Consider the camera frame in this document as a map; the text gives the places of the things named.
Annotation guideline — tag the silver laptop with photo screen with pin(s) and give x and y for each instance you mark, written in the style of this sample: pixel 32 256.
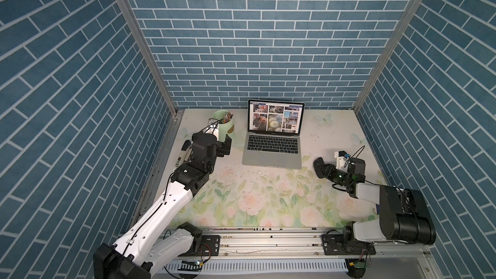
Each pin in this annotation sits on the silver laptop with photo screen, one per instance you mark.
pixel 273 134

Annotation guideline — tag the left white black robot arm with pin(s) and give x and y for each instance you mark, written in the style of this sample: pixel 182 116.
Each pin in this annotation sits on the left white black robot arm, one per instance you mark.
pixel 139 253

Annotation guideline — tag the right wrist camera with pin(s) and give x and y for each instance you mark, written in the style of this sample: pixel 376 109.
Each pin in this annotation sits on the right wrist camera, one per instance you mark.
pixel 342 160

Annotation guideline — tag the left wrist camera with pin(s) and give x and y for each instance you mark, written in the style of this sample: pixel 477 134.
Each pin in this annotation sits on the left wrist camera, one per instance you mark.
pixel 213 129

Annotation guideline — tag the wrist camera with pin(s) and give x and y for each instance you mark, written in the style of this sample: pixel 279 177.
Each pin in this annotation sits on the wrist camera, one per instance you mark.
pixel 342 160
pixel 213 129

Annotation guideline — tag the green pen holder cup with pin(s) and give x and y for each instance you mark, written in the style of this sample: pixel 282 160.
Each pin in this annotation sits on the green pen holder cup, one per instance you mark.
pixel 225 125

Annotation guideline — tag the floral table mat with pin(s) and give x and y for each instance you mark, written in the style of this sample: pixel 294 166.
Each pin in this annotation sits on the floral table mat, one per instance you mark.
pixel 237 195

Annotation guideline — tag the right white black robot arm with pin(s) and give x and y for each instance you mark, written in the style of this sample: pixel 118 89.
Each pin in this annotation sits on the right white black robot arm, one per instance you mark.
pixel 403 215

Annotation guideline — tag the aluminium rail frame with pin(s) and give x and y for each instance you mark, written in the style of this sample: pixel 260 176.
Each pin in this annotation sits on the aluminium rail frame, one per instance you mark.
pixel 240 243

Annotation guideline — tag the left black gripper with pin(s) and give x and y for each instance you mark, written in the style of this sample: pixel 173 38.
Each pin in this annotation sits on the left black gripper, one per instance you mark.
pixel 223 146

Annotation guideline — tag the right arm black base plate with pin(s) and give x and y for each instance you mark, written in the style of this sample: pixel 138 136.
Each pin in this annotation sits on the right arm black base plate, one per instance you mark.
pixel 348 245

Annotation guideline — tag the black wireless mouse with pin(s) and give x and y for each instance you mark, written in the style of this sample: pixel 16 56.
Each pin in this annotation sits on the black wireless mouse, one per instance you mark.
pixel 321 169

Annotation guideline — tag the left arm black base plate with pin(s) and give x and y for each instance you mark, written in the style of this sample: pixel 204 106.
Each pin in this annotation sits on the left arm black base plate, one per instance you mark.
pixel 208 246

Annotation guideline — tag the green circuit board right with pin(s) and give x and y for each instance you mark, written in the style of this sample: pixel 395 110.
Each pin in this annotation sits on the green circuit board right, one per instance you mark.
pixel 355 265

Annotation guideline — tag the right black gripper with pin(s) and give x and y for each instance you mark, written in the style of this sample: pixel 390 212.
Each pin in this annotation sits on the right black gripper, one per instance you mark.
pixel 330 170

